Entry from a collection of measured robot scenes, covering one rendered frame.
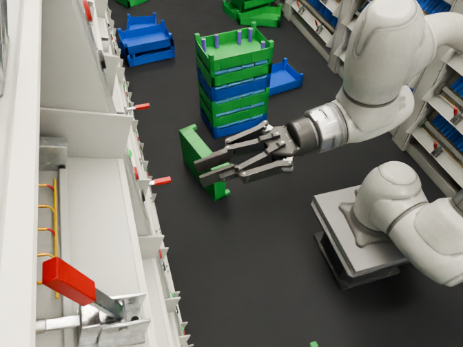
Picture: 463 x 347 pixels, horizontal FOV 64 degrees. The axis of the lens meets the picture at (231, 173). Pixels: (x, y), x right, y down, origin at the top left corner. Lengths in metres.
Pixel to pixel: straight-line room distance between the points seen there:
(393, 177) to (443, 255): 0.24
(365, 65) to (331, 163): 1.24
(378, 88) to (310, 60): 1.87
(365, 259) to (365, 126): 0.65
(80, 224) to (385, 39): 0.49
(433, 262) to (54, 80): 1.03
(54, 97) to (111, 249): 0.12
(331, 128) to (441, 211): 0.50
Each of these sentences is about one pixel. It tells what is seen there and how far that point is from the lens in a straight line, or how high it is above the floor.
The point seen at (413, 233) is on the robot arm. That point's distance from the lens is 1.16.
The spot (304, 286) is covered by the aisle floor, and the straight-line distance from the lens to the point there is 1.47.
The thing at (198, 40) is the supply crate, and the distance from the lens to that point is 1.78.
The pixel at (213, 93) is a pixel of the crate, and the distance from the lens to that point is 1.73.
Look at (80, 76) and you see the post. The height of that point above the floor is 1.16.
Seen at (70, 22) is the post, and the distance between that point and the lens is 0.29.
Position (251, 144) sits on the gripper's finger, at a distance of 0.73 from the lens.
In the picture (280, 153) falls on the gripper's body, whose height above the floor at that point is 0.82.
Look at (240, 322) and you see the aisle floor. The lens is 1.40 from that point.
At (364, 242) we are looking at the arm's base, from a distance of 1.32.
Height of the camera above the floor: 1.33
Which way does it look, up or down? 49 degrees down
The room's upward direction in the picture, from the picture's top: straight up
